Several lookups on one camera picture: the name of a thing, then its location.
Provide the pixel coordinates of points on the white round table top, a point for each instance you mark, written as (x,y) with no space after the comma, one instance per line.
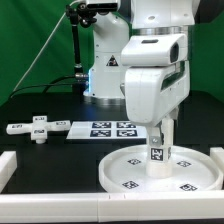
(133,169)

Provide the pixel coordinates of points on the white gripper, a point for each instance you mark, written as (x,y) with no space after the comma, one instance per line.
(151,93)

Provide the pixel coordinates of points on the white left fence block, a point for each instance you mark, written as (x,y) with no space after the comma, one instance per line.
(8,165)

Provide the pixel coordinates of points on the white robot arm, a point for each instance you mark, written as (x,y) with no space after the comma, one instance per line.
(144,63)

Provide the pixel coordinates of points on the black camera stand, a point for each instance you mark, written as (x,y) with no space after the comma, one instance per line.
(83,16)

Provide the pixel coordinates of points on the white cross-shaped table base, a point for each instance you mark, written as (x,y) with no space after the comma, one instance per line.
(38,128)

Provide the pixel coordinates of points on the white marker sheet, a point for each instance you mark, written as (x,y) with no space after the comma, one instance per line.
(105,130)

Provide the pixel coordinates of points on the white front fence bar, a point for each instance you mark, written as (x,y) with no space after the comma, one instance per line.
(105,207)

